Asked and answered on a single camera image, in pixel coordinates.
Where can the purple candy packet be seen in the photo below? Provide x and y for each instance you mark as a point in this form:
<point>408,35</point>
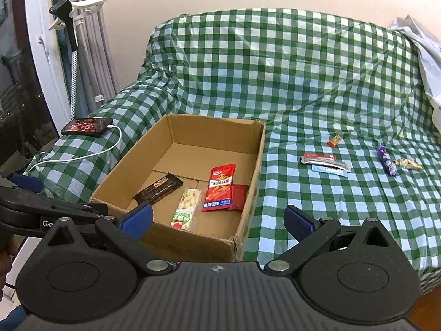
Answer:
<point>386,160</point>

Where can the gold wrapped candy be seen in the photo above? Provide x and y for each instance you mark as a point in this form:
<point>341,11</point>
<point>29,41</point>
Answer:
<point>408,163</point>

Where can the white printed cloth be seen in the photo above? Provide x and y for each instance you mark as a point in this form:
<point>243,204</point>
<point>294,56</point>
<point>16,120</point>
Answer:
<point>422,51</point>

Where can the white curved frame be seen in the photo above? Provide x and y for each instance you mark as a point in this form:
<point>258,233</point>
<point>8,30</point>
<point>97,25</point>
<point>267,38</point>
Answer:
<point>39,58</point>

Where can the cardboard box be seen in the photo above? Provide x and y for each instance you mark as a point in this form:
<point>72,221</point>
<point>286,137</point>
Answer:
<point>193,186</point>

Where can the green checked cloth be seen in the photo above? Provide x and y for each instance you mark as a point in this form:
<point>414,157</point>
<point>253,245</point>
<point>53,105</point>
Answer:
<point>293,76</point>

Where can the small red gold candy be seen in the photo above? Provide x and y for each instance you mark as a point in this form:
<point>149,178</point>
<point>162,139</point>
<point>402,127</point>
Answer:
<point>334,140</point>

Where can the grey curtain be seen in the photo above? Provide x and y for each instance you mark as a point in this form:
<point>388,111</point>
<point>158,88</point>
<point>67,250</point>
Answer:
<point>94,48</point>

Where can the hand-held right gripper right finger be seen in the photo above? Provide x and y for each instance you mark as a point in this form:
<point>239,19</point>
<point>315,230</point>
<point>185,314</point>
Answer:
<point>298,221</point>

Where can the silver snack packet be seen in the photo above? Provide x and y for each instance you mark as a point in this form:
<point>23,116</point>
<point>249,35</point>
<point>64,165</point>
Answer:
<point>325,163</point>

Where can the large red spicy snack packet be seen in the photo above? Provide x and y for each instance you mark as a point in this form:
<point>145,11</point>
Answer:
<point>220,186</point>

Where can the clear peanut packet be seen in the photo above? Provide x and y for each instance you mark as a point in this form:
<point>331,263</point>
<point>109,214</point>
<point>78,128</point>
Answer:
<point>186,208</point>

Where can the black smartphone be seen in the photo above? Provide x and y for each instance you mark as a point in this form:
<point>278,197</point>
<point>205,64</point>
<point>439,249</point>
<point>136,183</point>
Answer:
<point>88,126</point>

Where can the flat red snack packet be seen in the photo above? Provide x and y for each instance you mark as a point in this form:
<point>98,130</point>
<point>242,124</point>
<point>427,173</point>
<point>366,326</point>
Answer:
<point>318,157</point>

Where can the white plastic clip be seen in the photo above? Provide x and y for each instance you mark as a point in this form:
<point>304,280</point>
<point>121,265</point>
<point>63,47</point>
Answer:
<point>98,98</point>

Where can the small plain red packet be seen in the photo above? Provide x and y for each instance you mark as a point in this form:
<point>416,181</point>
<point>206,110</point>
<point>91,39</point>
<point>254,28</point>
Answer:
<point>239,196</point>

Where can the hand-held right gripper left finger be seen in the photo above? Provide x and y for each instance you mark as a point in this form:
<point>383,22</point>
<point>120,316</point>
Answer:
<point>136,220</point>

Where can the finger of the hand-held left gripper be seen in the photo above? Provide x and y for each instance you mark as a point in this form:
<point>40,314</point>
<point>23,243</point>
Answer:
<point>24,183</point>
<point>86,208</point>

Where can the light blue stick packet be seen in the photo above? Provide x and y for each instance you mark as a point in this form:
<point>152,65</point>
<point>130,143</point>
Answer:
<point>329,170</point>

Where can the dark brown snack packet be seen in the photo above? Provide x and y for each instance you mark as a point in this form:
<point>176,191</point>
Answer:
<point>157,189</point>

